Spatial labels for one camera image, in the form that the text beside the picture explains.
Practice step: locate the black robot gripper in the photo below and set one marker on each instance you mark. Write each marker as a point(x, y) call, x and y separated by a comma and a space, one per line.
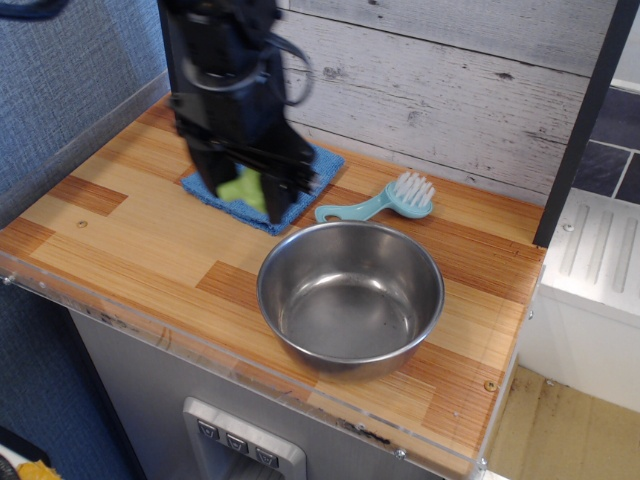
point(240, 119)

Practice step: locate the green toy broccoli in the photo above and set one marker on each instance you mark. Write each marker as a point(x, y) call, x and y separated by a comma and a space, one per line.
point(246, 187)

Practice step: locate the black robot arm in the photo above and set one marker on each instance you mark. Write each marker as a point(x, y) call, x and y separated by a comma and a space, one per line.
point(225, 36)

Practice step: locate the stainless steel bowl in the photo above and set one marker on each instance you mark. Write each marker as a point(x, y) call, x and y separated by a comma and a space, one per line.
point(351, 300)

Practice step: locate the teal dish brush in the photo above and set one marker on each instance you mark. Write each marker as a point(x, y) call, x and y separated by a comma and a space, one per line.
point(410, 195)

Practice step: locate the silver dispenser button panel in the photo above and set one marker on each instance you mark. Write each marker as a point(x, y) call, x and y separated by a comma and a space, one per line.
point(228, 447)

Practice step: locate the yellow object bottom left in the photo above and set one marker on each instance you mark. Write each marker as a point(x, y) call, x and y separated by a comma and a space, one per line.
point(36, 471)

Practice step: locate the white ribbed cabinet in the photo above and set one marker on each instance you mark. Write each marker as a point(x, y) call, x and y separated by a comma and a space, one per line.
point(583, 325)

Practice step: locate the black left shelf post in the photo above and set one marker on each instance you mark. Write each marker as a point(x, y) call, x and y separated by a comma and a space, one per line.
point(167, 44)

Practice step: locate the black shelf post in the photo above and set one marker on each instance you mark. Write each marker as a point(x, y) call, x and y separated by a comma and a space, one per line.
point(607, 61)
point(167, 44)

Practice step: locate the black right shelf post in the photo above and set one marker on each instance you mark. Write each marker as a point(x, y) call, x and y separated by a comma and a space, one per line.
point(607, 61)

